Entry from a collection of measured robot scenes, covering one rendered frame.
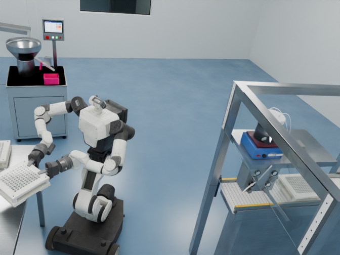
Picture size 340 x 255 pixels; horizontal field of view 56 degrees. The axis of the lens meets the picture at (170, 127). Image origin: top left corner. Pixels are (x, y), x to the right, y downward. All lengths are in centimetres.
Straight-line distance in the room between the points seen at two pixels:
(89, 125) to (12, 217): 75
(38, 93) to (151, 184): 162
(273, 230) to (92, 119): 162
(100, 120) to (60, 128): 191
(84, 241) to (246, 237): 130
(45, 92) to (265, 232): 270
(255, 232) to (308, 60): 440
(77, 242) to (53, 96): 176
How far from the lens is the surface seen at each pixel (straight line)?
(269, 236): 280
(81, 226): 300
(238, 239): 267
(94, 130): 229
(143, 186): 361
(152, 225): 325
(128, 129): 223
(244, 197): 244
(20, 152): 266
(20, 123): 410
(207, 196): 256
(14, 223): 216
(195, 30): 709
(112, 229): 297
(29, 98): 393
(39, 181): 211
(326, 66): 624
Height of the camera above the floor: 248
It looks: 32 degrees down
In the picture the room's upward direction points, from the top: 9 degrees clockwise
